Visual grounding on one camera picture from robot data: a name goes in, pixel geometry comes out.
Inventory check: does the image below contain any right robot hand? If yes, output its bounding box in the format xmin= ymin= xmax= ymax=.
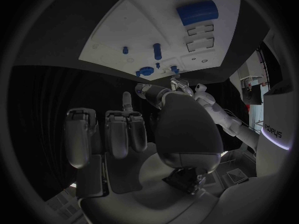
xmin=63 ymin=83 xmax=224 ymax=224

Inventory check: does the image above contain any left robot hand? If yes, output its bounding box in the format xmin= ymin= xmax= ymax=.
xmin=169 ymin=74 xmax=195 ymax=98

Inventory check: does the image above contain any white task board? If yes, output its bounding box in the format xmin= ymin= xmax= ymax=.
xmin=78 ymin=0 xmax=242 ymax=81

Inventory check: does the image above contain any blue gear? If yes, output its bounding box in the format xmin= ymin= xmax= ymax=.
xmin=135 ymin=66 xmax=154 ymax=78

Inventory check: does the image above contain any long blue peg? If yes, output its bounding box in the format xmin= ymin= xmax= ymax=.
xmin=152 ymin=43 xmax=163 ymax=60

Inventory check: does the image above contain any large blue cylinder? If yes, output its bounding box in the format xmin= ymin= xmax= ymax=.
xmin=175 ymin=0 xmax=219 ymax=27

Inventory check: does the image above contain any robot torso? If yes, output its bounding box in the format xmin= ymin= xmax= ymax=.
xmin=255 ymin=81 xmax=296 ymax=179

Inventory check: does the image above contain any white cable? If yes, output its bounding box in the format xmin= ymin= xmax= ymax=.
xmin=222 ymin=108 xmax=257 ymax=131

